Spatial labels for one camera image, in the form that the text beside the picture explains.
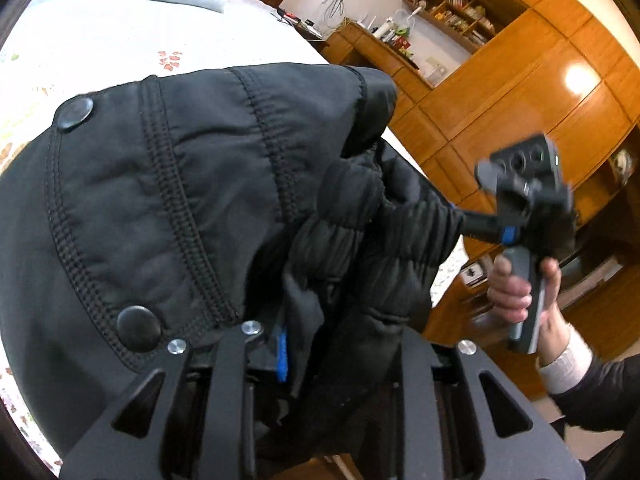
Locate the left gripper right finger holding pants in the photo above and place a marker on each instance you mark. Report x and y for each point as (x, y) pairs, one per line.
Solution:
(500, 228)

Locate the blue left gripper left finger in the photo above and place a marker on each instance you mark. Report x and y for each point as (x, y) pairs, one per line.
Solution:
(282, 355)

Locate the black pants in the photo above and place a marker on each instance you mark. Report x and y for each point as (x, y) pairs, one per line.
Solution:
(177, 207)

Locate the dark right sleeve forearm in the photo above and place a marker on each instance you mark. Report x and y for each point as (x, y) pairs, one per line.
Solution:
(591, 393)

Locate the wooden wardrobe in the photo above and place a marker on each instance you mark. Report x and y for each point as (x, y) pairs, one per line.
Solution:
(545, 66)

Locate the wooden side cabinet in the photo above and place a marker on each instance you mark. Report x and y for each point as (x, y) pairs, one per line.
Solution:
(352, 45)

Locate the floral white quilt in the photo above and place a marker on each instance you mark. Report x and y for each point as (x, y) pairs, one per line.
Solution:
(215, 411)

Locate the wooden wall shelf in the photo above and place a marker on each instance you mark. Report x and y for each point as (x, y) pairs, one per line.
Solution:
(470, 23)

